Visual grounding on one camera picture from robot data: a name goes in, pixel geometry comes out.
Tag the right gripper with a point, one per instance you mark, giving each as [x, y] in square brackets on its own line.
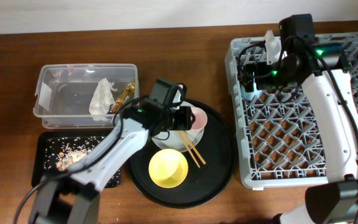
[262, 83]

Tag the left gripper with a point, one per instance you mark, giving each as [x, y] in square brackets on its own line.
[186, 121]

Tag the pink cup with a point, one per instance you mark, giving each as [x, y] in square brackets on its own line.
[201, 120]

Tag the wooden chopstick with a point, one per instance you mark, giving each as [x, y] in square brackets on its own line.
[196, 151]
[186, 142]

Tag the yellow bowl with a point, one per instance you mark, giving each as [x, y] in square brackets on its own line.
[168, 168]

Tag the gold snack wrapper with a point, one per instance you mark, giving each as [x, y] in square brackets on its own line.
[126, 93]

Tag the white tissue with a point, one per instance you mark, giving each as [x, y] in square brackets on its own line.
[102, 100]

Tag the food scraps pile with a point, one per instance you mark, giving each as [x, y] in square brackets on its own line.
[62, 152]

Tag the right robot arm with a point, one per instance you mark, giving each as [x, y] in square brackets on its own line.
[321, 71]

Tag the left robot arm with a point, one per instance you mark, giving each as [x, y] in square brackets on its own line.
[74, 195]

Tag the grey dishwasher rack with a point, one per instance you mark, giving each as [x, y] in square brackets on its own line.
[279, 143]

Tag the grey plate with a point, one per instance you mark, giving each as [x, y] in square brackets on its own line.
[171, 140]

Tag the round black tray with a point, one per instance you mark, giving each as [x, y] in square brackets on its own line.
[218, 148]

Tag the clear plastic bin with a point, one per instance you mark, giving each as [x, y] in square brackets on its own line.
[73, 86]

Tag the black rectangular tray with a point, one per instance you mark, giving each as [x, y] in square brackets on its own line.
[38, 171]

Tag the white label on bin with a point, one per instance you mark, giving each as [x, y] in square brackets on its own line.
[45, 96]

